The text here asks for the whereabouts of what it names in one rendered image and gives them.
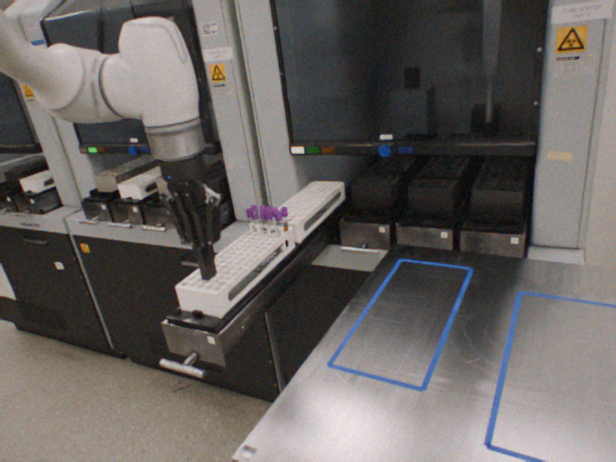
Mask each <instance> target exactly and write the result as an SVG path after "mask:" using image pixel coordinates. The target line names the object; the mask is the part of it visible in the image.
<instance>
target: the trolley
mask: <svg viewBox="0 0 616 462"><path fill-rule="evenodd" d="M232 462H616V269H614V268H605V267H597V266H589V265H581V264H573V263H565V262H556V261H548V260H540V259H531V258H516V257H507V256H499V255H491V254H482V253H474V252H466V251H457V250H449V249H441V248H433V247H417V246H409V245H401V244H393V245H392V246H391V248H390V249H389V251H388V252H387V253H386V255H385V256H384V257H383V258H382V260H381V261H380V262H379V264H378V265H377V267H376V268H375V269H374V270H373V271H372V272H371V274H370V275H369V276H368V278H367V279H366V281H365V282H364V283H363V285H362V286H361V287H360V289H359V290H358V291H357V293H356V294H355V296H354V297H353V298H352V299H351V301H350V302H349V303H348V305H347V306H346V308H345V309H344V310H343V312H342V313H341V314H340V315H339V316H338V317H337V319H336V320H335V322H334V323H333V324H332V326H331V327H330V328H329V330H328V331H327V332H326V334H325V335H324V337H323V338H322V339H321V341H320V342H319V343H318V344H317V346H316V347H315V348H314V350H313V351H312V353H311V354H310V355H309V357H308V358H307V359H306V360H305V361H304V362H303V364H302V365H301V367H300V368H299V369H298V371H297V372H296V373H295V375H294V376H293V377H292V379H291V380H290V382H289V383H288V384H287V385H286V387H285V388H284V389H283V391H282V392H281V393H280V395H279V396H278V398H277V399H276V400H275V402H274V403H272V405H271V406H270V407H269V409H268V410H267V412H266V413H265V414H264V416H263V417H262V418H261V420H260V421H259V422H258V424H257V425H256V426H255V428H254V429H253V430H252V432H251V433H250V434H249V436H248V437H247V439H246V440H245V441H244V443H243V444H242V445H241V447H239V448H238V450H237V451H236V453H235V454H234V455H233V457H232Z"/></svg>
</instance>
